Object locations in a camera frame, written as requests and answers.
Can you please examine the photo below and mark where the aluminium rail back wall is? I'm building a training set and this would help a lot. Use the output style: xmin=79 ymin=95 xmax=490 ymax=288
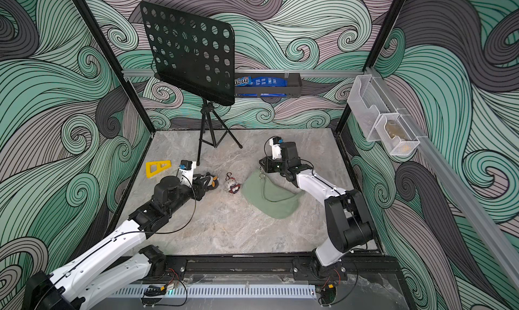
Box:
xmin=122 ymin=69 xmax=364 ymax=79

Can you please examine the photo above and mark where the black corner frame post right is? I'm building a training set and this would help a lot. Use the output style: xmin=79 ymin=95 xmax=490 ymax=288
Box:
xmin=334 ymin=0 xmax=414 ymax=134

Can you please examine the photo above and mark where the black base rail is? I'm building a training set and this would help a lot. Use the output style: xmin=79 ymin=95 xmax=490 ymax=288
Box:
xmin=166 ymin=252 xmax=404 ymax=284

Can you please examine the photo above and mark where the red carabiner keyring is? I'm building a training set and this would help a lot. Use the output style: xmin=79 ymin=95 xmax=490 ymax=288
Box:
xmin=224 ymin=172 xmax=241 ymax=194

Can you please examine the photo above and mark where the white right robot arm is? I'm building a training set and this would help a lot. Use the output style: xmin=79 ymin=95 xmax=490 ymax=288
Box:
xmin=259 ymin=136 xmax=376 ymax=267

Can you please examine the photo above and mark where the aluminium rail wall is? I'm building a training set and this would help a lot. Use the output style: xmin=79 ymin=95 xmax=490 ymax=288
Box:
xmin=122 ymin=69 xmax=364 ymax=79
xmin=364 ymin=66 xmax=519 ymax=288

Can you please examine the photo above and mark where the black music stand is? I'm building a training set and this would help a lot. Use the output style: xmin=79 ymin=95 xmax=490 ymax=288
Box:
xmin=140 ymin=1 xmax=235 ymax=148

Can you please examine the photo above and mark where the clear plastic wall bin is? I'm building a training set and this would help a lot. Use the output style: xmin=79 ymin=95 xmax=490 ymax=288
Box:
xmin=347 ymin=75 xmax=419 ymax=158

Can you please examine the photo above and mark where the green corduroy bag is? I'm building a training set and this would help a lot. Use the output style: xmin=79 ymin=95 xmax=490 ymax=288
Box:
xmin=241 ymin=169 xmax=305 ymax=219

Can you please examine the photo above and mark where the penguin plush toy decoration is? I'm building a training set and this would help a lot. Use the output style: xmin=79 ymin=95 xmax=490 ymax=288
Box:
xmin=204 ymin=172 xmax=219 ymax=191

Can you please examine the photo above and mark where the blue snack package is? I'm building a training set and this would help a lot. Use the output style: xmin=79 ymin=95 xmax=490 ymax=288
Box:
xmin=235 ymin=76 xmax=287 ymax=88

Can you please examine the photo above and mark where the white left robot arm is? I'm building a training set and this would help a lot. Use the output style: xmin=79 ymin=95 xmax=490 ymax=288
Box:
xmin=22 ymin=172 xmax=218 ymax=309

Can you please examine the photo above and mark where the black corner frame post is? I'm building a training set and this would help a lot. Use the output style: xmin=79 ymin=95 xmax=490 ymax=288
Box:
xmin=334 ymin=0 xmax=414 ymax=134
xmin=72 ymin=0 xmax=156 ymax=136

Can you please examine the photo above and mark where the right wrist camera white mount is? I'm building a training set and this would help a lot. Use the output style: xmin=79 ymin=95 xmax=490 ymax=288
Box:
xmin=268 ymin=136 xmax=283 ymax=161

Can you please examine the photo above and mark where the black corner frame post left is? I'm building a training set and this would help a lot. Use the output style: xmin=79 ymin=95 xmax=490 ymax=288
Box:
xmin=72 ymin=0 xmax=156 ymax=136

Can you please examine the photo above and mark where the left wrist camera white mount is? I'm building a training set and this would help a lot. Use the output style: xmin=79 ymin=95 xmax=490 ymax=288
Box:
xmin=177 ymin=159 xmax=196 ymax=187

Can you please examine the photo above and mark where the yellow plastic triangle frame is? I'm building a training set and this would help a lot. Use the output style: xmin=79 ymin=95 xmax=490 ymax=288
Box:
xmin=145 ymin=160 xmax=172 ymax=178

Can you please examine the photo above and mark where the white slotted cable duct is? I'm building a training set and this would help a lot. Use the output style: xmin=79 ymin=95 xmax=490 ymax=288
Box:
xmin=107 ymin=283 xmax=318 ymax=299

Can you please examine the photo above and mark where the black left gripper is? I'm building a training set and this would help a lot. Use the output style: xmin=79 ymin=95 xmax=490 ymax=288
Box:
xmin=164 ymin=172 xmax=209 ymax=217

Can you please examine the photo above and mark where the aluminium rail right wall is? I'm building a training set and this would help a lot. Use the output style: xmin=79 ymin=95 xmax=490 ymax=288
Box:
xmin=364 ymin=66 xmax=519 ymax=288

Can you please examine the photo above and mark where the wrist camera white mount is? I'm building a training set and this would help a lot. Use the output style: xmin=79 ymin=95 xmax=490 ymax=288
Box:
xmin=268 ymin=136 xmax=283 ymax=161
xmin=177 ymin=159 xmax=196 ymax=187

